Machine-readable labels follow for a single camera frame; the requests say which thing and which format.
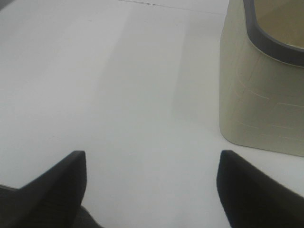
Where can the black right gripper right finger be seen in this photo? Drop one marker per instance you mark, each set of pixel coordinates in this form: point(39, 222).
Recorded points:
point(251, 199)

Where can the beige fabric storage bin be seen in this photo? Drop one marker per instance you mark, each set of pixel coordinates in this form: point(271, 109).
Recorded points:
point(261, 76)

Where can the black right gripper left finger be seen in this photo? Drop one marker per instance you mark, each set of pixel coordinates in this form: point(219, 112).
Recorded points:
point(52, 200)

